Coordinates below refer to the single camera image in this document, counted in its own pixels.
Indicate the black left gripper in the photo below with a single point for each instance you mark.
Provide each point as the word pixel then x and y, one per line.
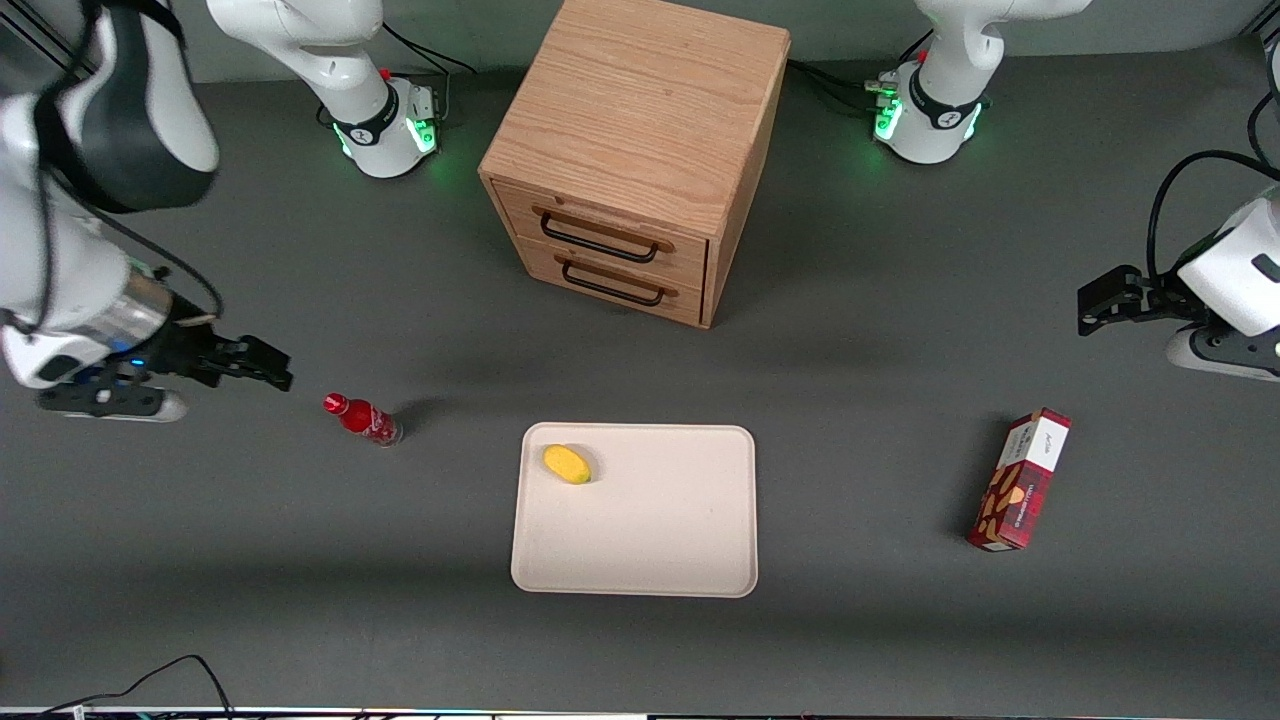
pixel 1150 298

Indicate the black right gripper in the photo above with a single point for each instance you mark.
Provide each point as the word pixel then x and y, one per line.
pixel 188 350

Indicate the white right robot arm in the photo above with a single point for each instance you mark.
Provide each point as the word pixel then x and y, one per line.
pixel 300 40

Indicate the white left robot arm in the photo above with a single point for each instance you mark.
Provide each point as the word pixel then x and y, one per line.
pixel 950 40

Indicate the red coke bottle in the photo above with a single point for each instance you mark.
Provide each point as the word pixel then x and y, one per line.
pixel 362 418

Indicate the beige plastic tray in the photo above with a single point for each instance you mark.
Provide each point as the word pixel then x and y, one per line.
pixel 650 530

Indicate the red plaid shortbread box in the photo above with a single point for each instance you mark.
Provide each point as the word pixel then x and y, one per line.
pixel 1018 485

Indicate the yellow mango fruit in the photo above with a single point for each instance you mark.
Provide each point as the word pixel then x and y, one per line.
pixel 566 464

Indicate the wooden drawer front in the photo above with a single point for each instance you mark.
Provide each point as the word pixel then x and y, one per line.
pixel 685 300
pixel 690 260

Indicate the wooden drawer cabinet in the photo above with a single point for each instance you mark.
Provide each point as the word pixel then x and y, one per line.
pixel 640 110

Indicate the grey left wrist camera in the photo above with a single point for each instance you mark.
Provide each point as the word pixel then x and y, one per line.
pixel 1220 350

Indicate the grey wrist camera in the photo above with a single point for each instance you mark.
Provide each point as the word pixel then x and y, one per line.
pixel 110 401
pixel 1220 350

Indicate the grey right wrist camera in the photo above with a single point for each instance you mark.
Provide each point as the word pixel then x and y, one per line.
pixel 110 401

